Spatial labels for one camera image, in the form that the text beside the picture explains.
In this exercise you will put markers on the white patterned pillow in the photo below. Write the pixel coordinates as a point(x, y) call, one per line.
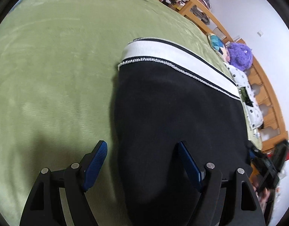
point(252, 109)

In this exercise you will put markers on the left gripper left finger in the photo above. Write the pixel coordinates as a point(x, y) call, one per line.
point(43, 205)

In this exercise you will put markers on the black pants with white stripe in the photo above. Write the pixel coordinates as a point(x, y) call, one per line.
point(167, 94)

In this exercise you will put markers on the wooden bed frame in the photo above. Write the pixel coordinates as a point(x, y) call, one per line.
point(256, 24)

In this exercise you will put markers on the teal character plush cushion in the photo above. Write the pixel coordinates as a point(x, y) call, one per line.
point(219, 47)

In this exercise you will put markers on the black phone on pillow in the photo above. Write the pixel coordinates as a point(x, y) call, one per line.
point(245, 97)

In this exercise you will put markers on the purple plush toy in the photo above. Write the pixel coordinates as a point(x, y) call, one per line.
point(241, 56)

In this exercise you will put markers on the person's right hand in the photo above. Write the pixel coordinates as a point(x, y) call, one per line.
point(262, 197)

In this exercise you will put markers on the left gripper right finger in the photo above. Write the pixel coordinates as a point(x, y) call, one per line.
point(221, 201)

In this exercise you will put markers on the green fleece bed blanket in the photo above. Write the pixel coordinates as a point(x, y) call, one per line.
point(59, 68)

